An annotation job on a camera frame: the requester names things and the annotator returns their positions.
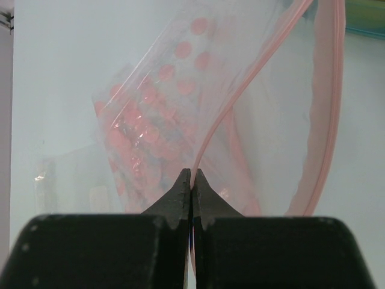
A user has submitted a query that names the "pink dotted zip bag stack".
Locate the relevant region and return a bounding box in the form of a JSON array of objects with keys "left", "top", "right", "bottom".
[{"left": 93, "top": 15, "right": 217, "bottom": 213}]

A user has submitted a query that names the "teal plastic food tray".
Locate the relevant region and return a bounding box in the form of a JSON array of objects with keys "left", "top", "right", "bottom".
[{"left": 345, "top": 1, "right": 384, "bottom": 39}]

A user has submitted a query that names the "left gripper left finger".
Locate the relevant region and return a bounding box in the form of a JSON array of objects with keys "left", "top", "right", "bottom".
[{"left": 1, "top": 169, "right": 191, "bottom": 288}]

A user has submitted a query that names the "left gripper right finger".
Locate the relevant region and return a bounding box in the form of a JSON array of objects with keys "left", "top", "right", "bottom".
[{"left": 191, "top": 171, "right": 375, "bottom": 288}]

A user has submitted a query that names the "clear zip bag pink zipper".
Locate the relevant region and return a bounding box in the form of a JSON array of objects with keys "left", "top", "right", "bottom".
[{"left": 35, "top": 0, "right": 347, "bottom": 281}]

